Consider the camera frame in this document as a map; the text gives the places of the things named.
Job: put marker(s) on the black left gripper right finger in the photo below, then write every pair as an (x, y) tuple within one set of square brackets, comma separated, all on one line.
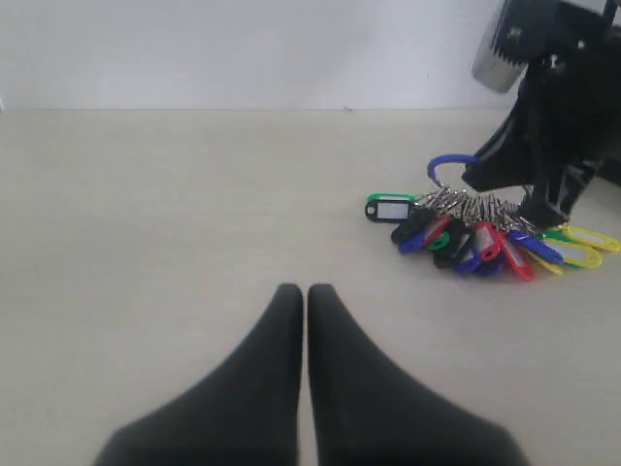
[(369, 411)]

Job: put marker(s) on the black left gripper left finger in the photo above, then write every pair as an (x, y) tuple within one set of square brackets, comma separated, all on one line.
[(245, 412)]

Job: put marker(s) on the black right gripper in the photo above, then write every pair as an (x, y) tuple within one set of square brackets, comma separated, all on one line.
[(565, 123)]

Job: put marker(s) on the keyring with coloured tags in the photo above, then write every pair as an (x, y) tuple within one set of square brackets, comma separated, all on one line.
[(482, 234)]

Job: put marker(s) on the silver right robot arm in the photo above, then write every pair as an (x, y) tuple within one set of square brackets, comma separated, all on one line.
[(505, 50)]

